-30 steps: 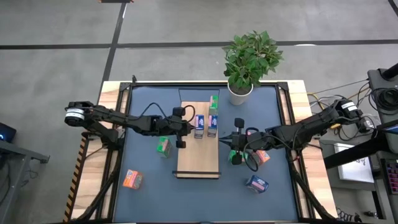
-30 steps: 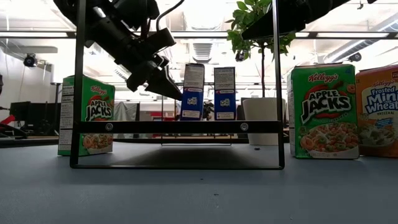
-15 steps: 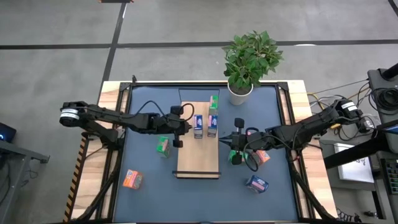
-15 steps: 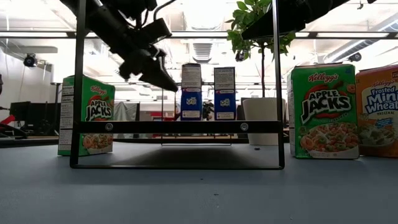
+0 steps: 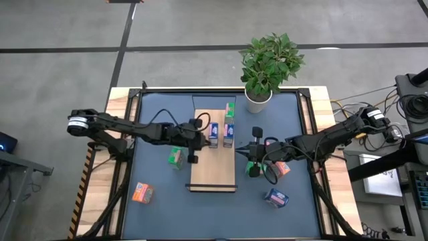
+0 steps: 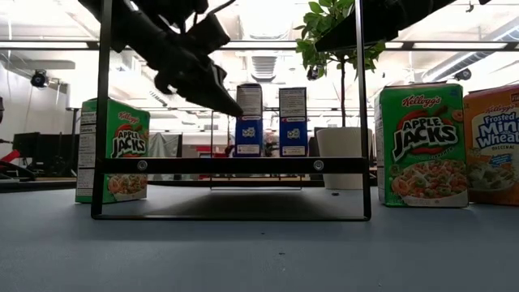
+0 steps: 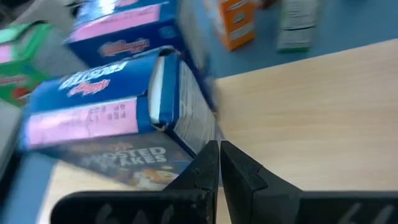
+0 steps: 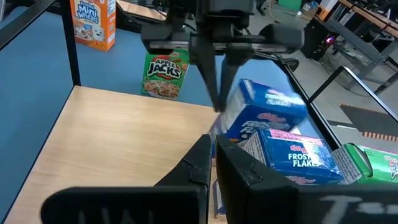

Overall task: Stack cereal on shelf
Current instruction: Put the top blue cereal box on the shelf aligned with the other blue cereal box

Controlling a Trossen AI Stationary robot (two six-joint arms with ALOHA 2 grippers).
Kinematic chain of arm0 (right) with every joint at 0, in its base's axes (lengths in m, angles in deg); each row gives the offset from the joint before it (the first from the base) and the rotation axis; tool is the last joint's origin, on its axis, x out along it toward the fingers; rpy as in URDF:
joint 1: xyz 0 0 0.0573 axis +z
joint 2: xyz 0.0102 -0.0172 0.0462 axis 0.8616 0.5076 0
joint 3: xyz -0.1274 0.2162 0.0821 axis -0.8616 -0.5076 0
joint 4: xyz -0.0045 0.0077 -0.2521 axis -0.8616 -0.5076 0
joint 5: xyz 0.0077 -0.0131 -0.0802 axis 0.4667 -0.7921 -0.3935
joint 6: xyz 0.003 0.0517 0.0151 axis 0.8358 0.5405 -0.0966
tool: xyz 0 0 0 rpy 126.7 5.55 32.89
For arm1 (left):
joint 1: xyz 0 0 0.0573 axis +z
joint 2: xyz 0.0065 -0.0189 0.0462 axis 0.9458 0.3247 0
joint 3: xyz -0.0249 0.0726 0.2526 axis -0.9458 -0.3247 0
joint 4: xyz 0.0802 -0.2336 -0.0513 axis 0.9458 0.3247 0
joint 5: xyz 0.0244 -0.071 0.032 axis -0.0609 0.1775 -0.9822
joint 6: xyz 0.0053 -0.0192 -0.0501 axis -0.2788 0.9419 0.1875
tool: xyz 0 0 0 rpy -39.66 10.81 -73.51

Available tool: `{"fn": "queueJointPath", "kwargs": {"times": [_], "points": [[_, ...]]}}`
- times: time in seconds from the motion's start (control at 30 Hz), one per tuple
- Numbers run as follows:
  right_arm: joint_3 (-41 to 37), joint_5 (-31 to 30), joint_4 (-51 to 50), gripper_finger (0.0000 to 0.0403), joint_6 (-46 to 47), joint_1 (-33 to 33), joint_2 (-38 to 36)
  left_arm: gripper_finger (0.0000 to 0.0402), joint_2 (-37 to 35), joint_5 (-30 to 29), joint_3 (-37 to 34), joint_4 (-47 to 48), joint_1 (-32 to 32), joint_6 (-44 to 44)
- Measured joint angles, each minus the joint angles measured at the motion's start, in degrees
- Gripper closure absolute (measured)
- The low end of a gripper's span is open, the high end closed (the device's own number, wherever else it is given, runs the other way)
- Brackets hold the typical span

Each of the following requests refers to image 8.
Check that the black metal wood-top shelf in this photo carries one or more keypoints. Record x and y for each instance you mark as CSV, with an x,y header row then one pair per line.
x,y
109,140

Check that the black computer tower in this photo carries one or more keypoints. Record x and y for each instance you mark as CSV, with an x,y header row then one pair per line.
x,y
314,40

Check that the blue Frosted Flakes cereal box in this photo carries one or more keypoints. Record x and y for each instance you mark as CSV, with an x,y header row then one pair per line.
x,y
295,161
264,109

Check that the orange Frosted Mini-Wheats cereal box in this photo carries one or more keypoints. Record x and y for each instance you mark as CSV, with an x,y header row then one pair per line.
x,y
93,28

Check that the green bin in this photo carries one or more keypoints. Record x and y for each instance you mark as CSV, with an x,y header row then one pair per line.
x,y
289,3

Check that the black floor mat striped edge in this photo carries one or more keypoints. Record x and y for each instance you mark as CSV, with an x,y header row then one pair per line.
x,y
373,121

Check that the green Apple Jacks cereal box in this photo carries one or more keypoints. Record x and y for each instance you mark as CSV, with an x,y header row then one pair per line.
x,y
373,165
163,77

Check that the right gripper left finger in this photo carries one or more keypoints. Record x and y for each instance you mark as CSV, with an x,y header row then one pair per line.
x,y
140,205

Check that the black table frame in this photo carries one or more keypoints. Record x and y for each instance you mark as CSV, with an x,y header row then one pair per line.
x,y
130,25

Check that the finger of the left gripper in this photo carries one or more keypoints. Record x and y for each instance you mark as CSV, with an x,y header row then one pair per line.
x,y
228,74
205,62

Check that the gray metal desk frame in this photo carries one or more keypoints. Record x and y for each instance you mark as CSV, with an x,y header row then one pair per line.
x,y
367,53

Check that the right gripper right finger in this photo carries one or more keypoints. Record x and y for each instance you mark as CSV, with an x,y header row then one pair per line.
x,y
280,205

